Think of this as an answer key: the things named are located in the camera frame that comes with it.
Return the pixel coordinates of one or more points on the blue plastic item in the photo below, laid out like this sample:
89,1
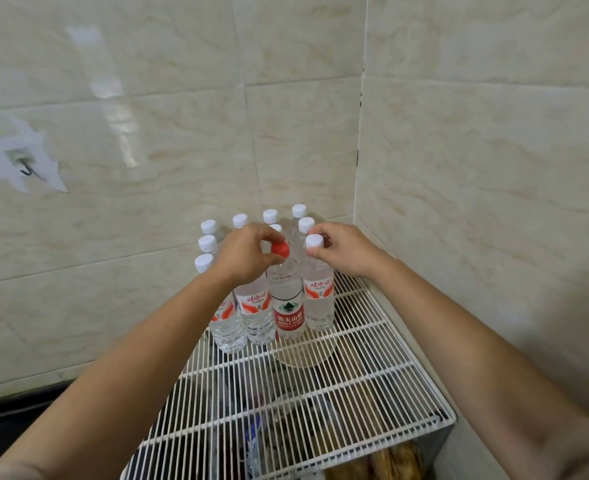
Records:
252,444

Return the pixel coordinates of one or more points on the person's left thumb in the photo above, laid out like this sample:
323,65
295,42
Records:
267,262

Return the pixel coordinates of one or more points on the person's left hand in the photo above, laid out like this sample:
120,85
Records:
242,257

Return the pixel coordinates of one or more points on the person's left forearm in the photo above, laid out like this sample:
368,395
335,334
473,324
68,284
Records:
124,384

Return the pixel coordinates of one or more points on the clear adhesive wall hook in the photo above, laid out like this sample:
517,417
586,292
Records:
22,162

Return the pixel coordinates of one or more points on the single orange-label water bottle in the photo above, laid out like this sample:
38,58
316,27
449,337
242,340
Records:
318,294

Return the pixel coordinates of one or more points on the person's right forearm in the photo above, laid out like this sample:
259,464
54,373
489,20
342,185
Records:
479,364

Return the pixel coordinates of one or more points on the person's right hand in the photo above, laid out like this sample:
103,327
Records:
349,252

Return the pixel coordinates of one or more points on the person's right fingers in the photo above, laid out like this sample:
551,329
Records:
325,233

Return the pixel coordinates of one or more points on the red-capped clear water bottle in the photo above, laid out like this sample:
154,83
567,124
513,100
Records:
287,294

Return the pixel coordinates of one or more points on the cluster of white-capped bottles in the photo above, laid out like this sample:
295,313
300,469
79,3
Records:
229,329

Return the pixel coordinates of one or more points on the brown woven item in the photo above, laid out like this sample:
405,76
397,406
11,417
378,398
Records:
394,460

